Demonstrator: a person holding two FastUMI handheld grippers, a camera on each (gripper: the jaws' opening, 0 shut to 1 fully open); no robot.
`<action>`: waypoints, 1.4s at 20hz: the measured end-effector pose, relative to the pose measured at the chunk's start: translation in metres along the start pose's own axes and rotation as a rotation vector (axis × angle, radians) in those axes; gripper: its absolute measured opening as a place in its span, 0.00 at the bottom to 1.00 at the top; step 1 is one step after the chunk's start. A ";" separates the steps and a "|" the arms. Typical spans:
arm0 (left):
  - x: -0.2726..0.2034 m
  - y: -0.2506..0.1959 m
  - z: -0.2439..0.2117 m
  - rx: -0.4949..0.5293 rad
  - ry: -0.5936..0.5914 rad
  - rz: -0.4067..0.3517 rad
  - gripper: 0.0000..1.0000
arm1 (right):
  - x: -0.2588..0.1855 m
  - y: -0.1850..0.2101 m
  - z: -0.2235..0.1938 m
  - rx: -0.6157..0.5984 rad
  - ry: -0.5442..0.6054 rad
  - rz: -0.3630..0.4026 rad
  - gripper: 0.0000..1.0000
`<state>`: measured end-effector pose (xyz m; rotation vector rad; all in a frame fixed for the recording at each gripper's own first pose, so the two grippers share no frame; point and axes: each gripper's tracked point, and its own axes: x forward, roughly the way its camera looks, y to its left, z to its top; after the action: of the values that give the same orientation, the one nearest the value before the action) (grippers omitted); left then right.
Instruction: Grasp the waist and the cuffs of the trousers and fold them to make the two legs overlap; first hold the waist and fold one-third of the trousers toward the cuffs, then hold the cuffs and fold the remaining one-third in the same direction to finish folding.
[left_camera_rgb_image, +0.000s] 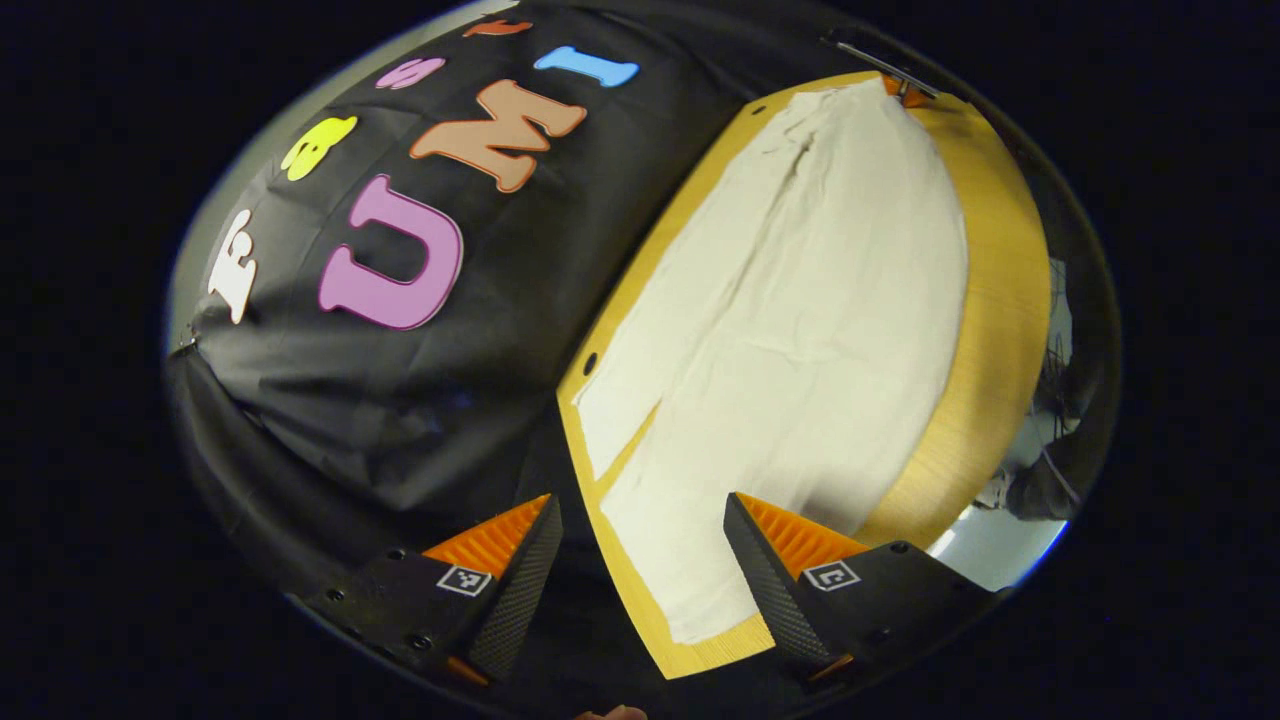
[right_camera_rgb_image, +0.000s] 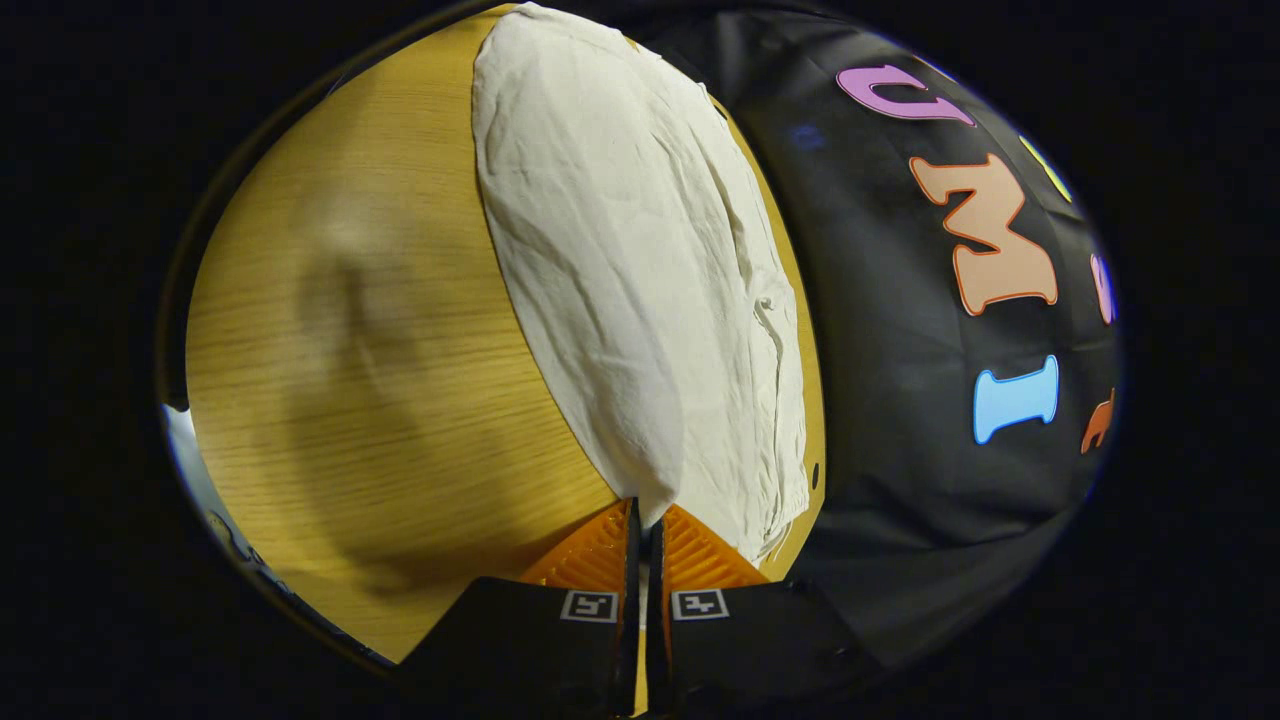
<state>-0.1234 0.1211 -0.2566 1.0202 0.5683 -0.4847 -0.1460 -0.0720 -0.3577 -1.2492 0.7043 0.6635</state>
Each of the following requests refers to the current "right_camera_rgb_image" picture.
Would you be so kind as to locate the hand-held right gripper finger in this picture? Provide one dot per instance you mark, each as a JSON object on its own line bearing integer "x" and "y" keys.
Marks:
{"x": 656, "y": 640}
{"x": 631, "y": 620}

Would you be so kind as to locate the black backdrop cloth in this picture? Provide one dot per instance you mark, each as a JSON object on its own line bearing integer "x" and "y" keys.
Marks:
{"x": 900, "y": 300}

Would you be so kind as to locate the white jeans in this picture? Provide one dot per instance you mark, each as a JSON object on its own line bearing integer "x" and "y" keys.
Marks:
{"x": 620, "y": 250}

